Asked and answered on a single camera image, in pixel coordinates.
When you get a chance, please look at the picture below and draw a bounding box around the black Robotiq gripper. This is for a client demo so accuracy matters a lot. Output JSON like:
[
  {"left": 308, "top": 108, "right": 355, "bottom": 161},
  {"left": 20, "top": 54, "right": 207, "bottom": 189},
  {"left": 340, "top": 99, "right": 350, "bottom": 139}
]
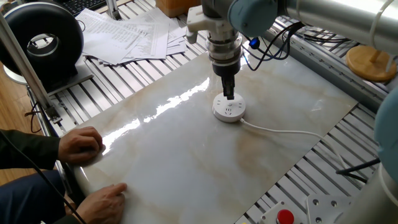
[{"left": 213, "top": 60, "right": 242, "bottom": 100}]

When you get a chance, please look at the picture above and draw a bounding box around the round white power strip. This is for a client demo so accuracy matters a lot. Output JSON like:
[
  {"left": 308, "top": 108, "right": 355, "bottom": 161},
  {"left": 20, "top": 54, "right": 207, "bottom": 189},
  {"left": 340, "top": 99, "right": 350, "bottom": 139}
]
[{"left": 212, "top": 91, "right": 247, "bottom": 123}]

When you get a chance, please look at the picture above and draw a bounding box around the marble pattern board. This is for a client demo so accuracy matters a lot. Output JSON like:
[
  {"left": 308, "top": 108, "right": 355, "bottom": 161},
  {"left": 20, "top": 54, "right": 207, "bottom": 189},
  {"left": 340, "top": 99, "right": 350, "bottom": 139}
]
[{"left": 73, "top": 51, "right": 358, "bottom": 224}]

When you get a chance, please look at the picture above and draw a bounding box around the person's left forearm dark sleeve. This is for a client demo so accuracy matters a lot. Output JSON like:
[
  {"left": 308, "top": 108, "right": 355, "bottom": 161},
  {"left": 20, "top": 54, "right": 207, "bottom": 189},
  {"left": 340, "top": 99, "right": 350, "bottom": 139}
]
[{"left": 0, "top": 129, "right": 62, "bottom": 170}]

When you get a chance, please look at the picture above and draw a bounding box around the person's left hand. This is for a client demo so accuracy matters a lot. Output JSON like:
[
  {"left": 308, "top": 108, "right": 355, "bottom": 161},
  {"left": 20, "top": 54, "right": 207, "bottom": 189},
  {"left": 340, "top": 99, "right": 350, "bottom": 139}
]
[{"left": 58, "top": 126, "right": 104, "bottom": 164}]

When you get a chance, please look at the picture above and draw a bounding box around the person's right hand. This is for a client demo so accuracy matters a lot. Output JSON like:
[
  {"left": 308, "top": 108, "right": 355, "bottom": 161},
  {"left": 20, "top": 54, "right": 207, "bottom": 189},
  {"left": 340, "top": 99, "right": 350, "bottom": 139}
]
[{"left": 75, "top": 182, "right": 127, "bottom": 224}]

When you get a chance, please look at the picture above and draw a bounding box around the printed paper sheet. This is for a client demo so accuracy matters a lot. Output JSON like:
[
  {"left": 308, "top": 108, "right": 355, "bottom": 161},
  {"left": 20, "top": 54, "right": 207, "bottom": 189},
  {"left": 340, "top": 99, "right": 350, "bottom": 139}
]
[
  {"left": 76, "top": 8, "right": 170, "bottom": 65},
  {"left": 164, "top": 27, "right": 189, "bottom": 57},
  {"left": 124, "top": 7, "right": 187, "bottom": 44}
]

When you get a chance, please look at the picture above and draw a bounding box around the wooden box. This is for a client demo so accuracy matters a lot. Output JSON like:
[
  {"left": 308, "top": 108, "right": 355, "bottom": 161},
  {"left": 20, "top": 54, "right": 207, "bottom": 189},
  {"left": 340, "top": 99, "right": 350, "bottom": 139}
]
[{"left": 155, "top": 0, "right": 203, "bottom": 19}]

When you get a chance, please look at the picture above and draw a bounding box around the round wooden stand base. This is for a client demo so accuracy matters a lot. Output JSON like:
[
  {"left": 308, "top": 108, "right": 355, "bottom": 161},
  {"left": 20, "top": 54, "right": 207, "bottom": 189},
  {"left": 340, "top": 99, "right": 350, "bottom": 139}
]
[{"left": 345, "top": 45, "right": 398, "bottom": 83}]

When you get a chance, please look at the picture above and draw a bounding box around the black computer keyboard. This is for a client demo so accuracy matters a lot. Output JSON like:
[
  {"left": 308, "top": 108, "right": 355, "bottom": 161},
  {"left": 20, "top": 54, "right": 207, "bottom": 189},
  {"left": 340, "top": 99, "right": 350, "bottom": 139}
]
[{"left": 60, "top": 0, "right": 108, "bottom": 17}]

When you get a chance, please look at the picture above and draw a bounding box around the blue trousers leg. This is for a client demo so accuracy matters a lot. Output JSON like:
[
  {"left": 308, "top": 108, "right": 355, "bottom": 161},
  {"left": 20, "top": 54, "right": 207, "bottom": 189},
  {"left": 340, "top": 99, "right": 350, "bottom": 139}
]
[{"left": 0, "top": 169, "right": 68, "bottom": 224}]

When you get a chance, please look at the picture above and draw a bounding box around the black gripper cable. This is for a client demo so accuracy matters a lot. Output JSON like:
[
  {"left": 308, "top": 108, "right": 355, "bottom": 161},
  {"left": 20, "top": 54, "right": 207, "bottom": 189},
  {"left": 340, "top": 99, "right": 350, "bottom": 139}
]
[{"left": 241, "top": 21, "right": 307, "bottom": 72}]

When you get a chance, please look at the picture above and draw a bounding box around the white power cord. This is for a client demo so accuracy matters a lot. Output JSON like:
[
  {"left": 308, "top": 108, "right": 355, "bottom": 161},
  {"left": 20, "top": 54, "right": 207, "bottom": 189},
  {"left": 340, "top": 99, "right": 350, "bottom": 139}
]
[{"left": 239, "top": 118, "right": 349, "bottom": 170}]

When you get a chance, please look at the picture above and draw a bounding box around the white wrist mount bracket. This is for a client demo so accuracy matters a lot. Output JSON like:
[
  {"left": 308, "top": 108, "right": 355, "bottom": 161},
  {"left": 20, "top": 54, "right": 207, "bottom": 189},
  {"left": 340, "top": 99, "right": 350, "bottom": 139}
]
[{"left": 185, "top": 5, "right": 243, "bottom": 44}]

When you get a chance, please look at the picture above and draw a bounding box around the aluminium table rail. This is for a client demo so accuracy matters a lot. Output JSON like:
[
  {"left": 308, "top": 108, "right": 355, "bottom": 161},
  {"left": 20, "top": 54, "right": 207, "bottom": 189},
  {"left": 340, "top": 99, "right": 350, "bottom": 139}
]
[{"left": 264, "top": 27, "right": 389, "bottom": 113}]

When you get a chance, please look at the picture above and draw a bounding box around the red button switch box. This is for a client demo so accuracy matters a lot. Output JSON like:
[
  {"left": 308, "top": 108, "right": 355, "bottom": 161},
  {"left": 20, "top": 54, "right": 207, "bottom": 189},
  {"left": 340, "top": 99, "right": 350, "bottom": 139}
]
[{"left": 257, "top": 200, "right": 307, "bottom": 224}]

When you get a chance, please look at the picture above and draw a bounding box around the silver metal post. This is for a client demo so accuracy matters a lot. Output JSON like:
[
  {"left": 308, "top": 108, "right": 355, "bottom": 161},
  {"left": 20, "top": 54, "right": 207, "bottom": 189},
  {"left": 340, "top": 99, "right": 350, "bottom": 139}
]
[{"left": 104, "top": 0, "right": 123, "bottom": 21}]

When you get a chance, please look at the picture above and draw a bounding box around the grey metal base plate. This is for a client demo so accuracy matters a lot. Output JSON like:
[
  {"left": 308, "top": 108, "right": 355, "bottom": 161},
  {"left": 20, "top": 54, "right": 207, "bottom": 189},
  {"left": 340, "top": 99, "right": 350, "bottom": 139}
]
[{"left": 2, "top": 57, "right": 95, "bottom": 96}]

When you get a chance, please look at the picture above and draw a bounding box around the thick black cable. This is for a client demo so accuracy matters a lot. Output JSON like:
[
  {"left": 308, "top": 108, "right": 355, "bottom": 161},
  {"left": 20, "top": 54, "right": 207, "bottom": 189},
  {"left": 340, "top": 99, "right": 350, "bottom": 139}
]
[{"left": 335, "top": 157, "right": 382, "bottom": 184}]

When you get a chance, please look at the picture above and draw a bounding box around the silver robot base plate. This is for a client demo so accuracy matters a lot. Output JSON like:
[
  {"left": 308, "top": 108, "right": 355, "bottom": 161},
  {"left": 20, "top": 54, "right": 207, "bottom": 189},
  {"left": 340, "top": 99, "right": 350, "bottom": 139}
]
[{"left": 306, "top": 194, "right": 354, "bottom": 224}]

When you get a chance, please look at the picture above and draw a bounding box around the aluminium frame bar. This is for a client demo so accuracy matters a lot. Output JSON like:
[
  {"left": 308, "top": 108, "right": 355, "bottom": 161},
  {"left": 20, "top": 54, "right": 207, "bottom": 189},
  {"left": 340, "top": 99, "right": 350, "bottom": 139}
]
[{"left": 0, "top": 12, "right": 63, "bottom": 124}]

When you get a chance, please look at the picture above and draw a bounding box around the black round ring device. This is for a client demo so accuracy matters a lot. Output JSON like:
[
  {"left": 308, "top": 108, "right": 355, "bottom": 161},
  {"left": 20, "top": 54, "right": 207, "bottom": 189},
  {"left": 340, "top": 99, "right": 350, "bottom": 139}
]
[{"left": 0, "top": 1, "right": 85, "bottom": 85}]

